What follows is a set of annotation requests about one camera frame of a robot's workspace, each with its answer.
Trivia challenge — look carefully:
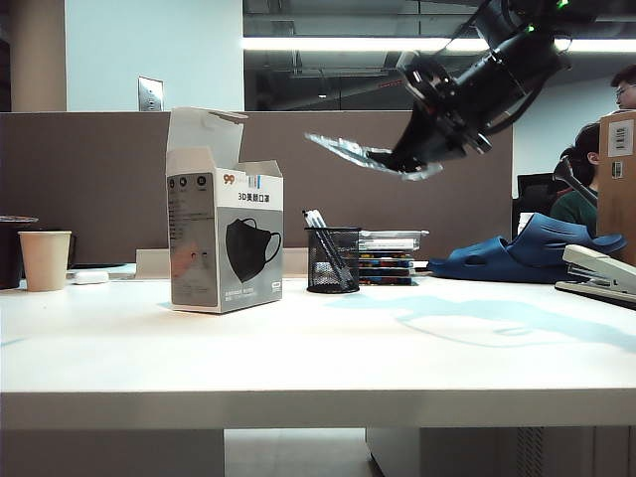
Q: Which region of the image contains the black mesh pen holder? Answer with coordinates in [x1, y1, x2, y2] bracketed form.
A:
[303, 227, 363, 295]
[310, 210, 361, 290]

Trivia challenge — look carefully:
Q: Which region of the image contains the black office chair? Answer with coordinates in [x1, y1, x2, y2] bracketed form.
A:
[516, 172, 568, 239]

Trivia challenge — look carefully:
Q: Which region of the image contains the black grey lever handle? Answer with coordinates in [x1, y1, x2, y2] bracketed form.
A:
[552, 154, 600, 208]

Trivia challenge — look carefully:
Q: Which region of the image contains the black pen with white cap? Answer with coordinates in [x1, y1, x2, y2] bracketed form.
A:
[301, 209, 352, 290]

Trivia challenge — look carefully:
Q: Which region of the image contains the beige desk side panel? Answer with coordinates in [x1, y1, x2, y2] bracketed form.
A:
[0, 427, 226, 477]

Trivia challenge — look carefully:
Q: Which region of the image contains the metal wall switch plate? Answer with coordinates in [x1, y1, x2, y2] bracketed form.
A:
[137, 76, 166, 113]

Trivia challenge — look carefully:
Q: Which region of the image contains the long ceiling light strip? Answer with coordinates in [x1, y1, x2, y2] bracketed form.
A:
[241, 36, 636, 54]

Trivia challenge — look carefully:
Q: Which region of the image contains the grey white stapler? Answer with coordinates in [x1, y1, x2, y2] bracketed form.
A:
[554, 243, 636, 311]

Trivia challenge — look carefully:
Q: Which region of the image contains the person with glasses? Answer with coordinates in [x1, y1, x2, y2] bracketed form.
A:
[609, 64, 636, 111]

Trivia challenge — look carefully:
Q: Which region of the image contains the clear plastic case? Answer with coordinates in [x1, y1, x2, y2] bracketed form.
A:
[357, 229, 431, 252]

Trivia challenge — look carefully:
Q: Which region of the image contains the white mask box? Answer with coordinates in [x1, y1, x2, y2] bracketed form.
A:
[165, 106, 286, 315]

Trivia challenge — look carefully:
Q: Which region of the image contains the white earbuds case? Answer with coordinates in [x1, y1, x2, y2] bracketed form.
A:
[73, 269, 110, 286]

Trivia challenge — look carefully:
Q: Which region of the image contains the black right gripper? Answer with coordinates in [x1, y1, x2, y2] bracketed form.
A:
[367, 81, 494, 176]

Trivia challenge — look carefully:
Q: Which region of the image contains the clear packaged mask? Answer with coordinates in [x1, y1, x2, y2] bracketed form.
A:
[303, 131, 445, 183]

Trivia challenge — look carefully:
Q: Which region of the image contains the white eraser in holder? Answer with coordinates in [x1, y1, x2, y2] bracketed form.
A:
[314, 261, 340, 285]

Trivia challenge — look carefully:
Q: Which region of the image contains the black-haired seated person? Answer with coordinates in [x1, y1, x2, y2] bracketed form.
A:
[558, 144, 580, 173]

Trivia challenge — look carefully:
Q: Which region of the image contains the dark cup with foil lid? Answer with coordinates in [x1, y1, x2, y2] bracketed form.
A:
[0, 215, 39, 291]

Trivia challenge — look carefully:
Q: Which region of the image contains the brown cardboard box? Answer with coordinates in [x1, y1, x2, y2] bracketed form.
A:
[595, 109, 636, 267]

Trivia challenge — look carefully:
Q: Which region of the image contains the colourful book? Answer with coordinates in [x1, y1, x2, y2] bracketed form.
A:
[357, 261, 415, 276]
[357, 250, 416, 263]
[357, 274, 415, 287]

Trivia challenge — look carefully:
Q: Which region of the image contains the person in green sweater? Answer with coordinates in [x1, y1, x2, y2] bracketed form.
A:
[549, 122, 603, 238]

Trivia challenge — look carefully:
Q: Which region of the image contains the brown desk partition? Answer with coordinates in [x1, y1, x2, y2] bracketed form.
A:
[0, 109, 515, 265]

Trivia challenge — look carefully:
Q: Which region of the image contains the blue foam slipper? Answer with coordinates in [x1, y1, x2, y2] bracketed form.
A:
[426, 212, 629, 286]

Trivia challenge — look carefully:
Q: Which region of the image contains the beige paper cup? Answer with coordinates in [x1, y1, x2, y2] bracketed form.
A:
[18, 230, 73, 293]

